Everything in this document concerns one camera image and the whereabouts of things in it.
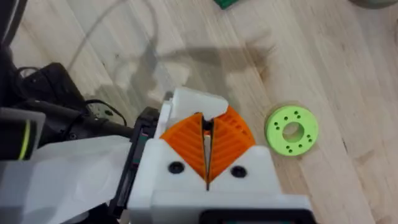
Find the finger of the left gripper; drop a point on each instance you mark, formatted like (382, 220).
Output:
(241, 122)
(199, 102)

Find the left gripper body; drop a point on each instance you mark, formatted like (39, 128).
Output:
(77, 174)

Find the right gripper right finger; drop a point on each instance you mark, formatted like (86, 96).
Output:
(236, 155)

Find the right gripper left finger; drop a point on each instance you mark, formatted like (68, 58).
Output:
(174, 155)

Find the grey bucket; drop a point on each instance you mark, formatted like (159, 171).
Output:
(373, 2)

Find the green disc with holes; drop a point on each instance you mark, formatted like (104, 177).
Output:
(276, 137)

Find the green board with blocks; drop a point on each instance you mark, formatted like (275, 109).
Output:
(226, 3)

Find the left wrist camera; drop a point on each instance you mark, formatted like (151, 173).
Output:
(53, 84)

